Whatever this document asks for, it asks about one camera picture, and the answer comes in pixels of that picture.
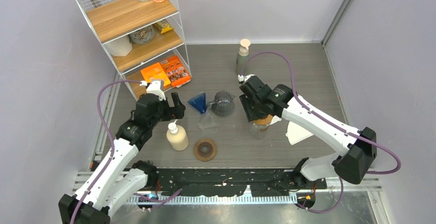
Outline grey glass pitcher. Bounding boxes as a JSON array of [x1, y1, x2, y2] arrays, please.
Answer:
[[206, 90, 235, 117]]

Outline light wooden ring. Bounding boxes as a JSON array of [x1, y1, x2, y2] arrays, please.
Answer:
[[252, 114, 274, 126]]

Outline white wire wooden shelf rack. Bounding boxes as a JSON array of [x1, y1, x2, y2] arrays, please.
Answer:
[[76, 0, 192, 82]]

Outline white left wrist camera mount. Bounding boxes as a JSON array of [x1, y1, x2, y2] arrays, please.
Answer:
[[139, 79, 166, 101]]

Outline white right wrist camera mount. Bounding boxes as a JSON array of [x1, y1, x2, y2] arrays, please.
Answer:
[[237, 74, 255, 84]]

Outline blue plastic dripper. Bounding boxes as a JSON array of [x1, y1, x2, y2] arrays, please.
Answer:
[[188, 92, 207, 114]]

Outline orange box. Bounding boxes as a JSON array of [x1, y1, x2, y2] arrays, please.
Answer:
[[140, 63, 171, 89]]

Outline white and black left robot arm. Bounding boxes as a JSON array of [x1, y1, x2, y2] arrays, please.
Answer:
[[58, 92, 186, 223]]

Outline yellow snack packet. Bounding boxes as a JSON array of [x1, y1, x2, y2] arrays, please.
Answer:
[[154, 19, 174, 34]]

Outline orange photo booklet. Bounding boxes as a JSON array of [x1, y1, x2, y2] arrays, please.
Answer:
[[159, 55, 191, 87]]

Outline dark wooden ring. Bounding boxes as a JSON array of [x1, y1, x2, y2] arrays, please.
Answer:
[[193, 138, 218, 162]]

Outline round decorated tin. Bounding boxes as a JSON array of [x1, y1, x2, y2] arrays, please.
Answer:
[[129, 25, 155, 44]]

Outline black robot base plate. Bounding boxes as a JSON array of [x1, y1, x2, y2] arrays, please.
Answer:
[[143, 168, 327, 197]]

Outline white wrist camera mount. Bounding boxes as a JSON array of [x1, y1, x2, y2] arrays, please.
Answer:
[[237, 74, 255, 84], [139, 79, 166, 101]]

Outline white coffee filter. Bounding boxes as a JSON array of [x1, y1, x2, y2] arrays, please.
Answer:
[[285, 121, 313, 145], [269, 116, 282, 125]]

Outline clear glass dripper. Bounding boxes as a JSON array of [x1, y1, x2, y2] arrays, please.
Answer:
[[198, 109, 220, 130]]

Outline clear glass carafe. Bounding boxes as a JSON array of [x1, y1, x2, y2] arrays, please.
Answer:
[[249, 122, 269, 140]]

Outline green pump bottle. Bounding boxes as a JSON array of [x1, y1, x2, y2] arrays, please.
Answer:
[[235, 39, 251, 74]]

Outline cream pump bottle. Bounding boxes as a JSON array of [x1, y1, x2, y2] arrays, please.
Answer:
[[166, 120, 189, 151]]

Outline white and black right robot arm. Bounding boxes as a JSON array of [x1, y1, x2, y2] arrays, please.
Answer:
[[238, 74, 377, 188]]

